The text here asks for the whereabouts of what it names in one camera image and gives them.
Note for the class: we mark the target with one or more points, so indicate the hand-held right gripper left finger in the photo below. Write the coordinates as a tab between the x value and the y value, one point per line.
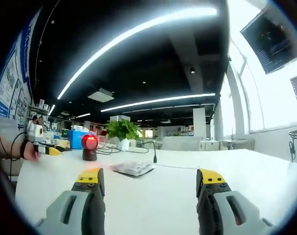
92	213

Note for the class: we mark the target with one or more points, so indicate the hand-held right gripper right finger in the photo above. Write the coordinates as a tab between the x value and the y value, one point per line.
207	213

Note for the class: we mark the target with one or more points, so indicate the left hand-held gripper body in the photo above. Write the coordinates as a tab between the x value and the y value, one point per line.
35	132

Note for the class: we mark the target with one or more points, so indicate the pale printed sheet goods packet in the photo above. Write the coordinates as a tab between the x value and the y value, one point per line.
133	167

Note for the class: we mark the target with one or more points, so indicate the person's left hand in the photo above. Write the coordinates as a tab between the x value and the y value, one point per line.
30	153

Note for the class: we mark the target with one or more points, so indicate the green box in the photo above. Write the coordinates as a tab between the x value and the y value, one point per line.
65	133

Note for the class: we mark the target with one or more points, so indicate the blue plastic bin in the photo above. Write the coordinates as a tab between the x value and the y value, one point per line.
75	139

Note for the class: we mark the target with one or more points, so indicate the short ceiling light strip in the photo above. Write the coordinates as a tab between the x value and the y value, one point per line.
82	115
51	110

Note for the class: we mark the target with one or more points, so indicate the black barcode scanner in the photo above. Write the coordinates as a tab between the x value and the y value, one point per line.
89	156

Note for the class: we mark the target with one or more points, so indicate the white table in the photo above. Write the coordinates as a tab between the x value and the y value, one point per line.
163	195

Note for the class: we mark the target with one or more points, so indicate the white low cabinet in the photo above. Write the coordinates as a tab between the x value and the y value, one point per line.
210	145

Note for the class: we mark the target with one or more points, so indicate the ceiling air conditioner panel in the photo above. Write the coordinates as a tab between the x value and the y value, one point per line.
100	95

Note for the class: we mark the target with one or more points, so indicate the potted green plant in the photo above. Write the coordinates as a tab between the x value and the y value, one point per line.
122	129

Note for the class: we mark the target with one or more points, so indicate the white partition screen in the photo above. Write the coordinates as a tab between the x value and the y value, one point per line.
182	143

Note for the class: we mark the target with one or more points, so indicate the steel sink with faucet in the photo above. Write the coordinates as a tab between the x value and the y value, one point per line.
237	143

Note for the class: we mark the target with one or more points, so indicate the distant display shelf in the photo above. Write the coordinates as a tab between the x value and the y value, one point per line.
186	129

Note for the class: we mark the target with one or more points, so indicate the straight ceiling light strip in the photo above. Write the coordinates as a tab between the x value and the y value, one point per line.
160	100

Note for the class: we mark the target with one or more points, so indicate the long curved ceiling light strip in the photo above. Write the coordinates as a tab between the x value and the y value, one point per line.
150	24

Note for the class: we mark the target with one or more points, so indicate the dark hanging monitor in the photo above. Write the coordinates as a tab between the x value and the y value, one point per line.
270	39

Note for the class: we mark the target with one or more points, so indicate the wall shelf with boxes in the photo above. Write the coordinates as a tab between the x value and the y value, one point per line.
41	105

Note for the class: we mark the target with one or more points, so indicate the blue white wall poster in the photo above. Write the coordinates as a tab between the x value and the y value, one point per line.
8	80

